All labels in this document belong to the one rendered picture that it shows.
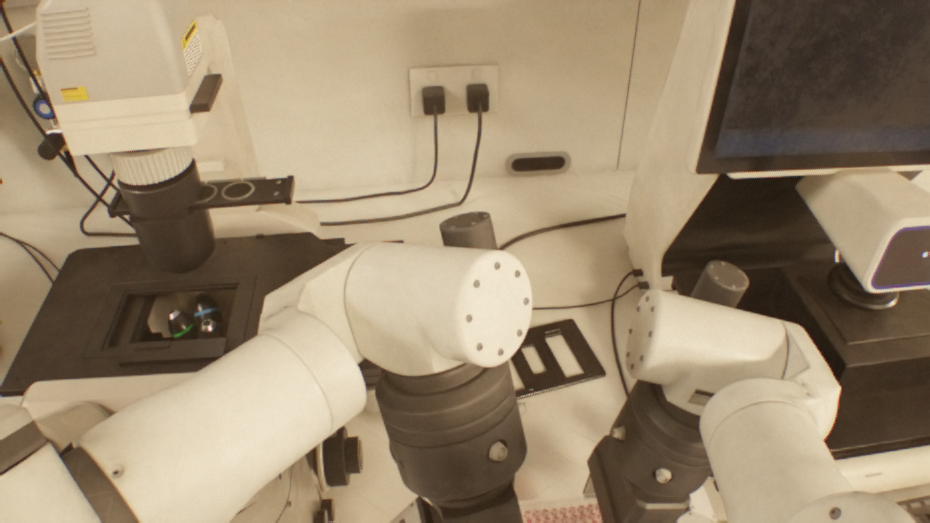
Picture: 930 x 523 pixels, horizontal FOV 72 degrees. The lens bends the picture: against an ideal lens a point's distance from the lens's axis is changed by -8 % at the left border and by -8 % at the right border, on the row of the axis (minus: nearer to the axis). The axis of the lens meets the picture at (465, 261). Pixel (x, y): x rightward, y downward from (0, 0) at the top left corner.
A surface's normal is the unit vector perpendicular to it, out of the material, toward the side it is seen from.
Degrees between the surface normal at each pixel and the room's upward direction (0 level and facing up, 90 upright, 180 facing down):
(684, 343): 49
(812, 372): 19
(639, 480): 82
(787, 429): 14
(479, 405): 67
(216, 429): 35
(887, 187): 10
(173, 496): 56
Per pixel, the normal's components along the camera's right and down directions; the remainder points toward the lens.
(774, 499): -0.58, -0.76
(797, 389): 0.22, -0.87
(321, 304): 0.73, 0.07
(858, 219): -0.98, -0.13
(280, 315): -0.25, -0.90
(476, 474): 0.29, 0.26
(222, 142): 0.10, 0.76
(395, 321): -0.66, 0.32
